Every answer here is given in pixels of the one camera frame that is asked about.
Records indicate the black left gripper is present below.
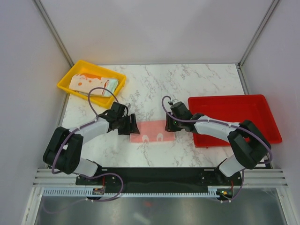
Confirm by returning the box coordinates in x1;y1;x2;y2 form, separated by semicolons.
117;114;139;136

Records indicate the pink white towel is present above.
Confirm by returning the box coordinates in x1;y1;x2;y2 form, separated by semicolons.
129;120;175;143

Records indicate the light blue white towel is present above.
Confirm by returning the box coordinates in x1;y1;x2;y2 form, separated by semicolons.
77;77;119;97

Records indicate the orange patterned towel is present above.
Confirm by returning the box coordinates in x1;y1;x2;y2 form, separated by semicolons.
69;74;111;94

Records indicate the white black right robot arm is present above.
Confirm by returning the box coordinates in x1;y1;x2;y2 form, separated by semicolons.
166;100;272;185

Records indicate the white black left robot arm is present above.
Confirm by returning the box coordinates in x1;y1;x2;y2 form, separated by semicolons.
43;102;140;185

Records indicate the red plastic tray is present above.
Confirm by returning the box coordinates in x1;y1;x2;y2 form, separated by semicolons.
188;94;282;144

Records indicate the yellow plastic tray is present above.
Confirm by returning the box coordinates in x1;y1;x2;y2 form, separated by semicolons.
57;60;126;109

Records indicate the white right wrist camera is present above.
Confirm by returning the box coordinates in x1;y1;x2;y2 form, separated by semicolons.
168;99;182;106

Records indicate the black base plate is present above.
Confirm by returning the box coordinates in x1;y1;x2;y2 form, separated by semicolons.
75;166;242;193

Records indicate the white slotted cable duct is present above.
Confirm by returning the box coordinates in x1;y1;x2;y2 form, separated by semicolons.
42;187;221;198

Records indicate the aluminium frame post left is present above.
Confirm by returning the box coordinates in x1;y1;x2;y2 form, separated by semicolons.
32;0;74;67

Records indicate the aluminium frame post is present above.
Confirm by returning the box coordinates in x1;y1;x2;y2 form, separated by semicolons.
32;0;74;67
237;0;281;70

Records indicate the aluminium frame post right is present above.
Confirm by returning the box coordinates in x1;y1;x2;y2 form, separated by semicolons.
237;0;281;70

